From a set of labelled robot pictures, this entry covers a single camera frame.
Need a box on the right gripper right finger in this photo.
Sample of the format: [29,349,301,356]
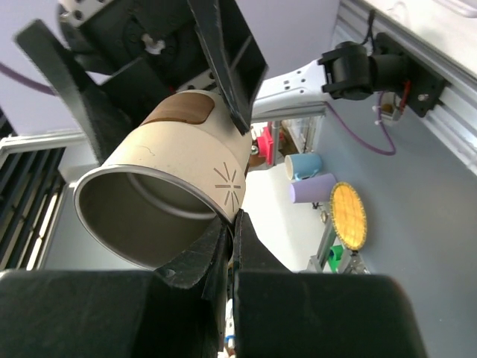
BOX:
[233,210,427,357]

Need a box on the yellow round plate below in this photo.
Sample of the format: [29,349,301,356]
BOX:
[330,182,367,251]

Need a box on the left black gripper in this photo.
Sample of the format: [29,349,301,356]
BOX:
[15,0,268,164]

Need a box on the steel cup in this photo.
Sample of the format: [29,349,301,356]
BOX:
[74,90,252,269]

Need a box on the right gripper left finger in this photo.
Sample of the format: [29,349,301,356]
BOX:
[1,219,230,357]

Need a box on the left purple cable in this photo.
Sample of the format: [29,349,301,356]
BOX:
[0,61,397,157]

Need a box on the aluminium table rail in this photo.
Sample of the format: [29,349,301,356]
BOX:
[253,0,477,176]

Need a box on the green object below table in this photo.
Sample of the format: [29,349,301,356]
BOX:
[327,245,344,273]

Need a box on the pink object below table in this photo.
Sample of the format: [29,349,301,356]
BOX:
[256,127,274,166]

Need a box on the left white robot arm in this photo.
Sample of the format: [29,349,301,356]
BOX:
[16,1,405,162]

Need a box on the purple cup below table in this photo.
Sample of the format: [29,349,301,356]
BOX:
[290,173,337,204]

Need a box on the blue mug below table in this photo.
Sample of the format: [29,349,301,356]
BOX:
[284,153,323,180]

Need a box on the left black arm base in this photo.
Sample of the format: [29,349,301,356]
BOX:
[370,32,448,118]

